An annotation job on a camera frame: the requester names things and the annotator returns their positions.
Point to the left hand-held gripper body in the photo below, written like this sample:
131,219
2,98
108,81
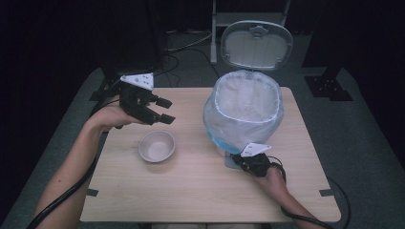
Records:
137,101

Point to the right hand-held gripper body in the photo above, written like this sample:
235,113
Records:
258,163

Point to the pale plastic bowl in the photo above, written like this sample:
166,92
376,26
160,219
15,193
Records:
157,148

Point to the translucent plastic trash bag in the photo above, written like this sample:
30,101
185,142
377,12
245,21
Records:
242,127

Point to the grey and white trash can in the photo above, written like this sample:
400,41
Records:
256,47

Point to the person's right hand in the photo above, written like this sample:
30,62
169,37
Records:
273,183

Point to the person's left hand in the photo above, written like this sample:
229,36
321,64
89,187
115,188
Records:
110,117

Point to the black metal stand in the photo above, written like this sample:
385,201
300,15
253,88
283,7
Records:
328,87
105,90

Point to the grey tape piece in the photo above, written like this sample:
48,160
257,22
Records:
326,192
92,192

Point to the white metal stand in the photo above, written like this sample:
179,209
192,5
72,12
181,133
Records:
248,16

